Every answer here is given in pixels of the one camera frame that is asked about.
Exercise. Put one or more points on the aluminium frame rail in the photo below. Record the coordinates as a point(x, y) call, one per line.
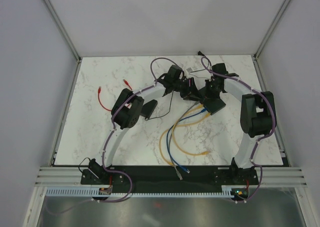
point(71, 177)

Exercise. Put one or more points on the right aluminium corner post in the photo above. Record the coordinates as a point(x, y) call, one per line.
point(272, 27)

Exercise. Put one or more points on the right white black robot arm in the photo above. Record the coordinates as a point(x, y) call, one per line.
point(257, 119)

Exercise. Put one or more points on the white slotted cable duct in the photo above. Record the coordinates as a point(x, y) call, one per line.
point(99, 192)

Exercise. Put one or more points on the black power adapter brick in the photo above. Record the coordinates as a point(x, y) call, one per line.
point(148, 108)

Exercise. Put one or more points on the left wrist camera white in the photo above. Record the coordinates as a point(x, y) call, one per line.
point(188, 72)

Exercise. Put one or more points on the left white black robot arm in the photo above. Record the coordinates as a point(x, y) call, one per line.
point(128, 108)

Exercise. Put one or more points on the aluminium corner post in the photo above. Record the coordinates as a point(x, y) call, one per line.
point(62, 30)
point(272, 27)

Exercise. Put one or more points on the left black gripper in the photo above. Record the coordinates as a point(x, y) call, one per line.
point(190, 90)

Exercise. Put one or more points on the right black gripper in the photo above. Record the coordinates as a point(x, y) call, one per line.
point(208, 82)

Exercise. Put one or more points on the left aluminium corner post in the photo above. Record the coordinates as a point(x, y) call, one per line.
point(62, 30)

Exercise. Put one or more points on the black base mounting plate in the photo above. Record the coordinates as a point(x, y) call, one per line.
point(161, 178)

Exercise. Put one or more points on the black network switch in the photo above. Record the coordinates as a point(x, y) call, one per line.
point(211, 100)

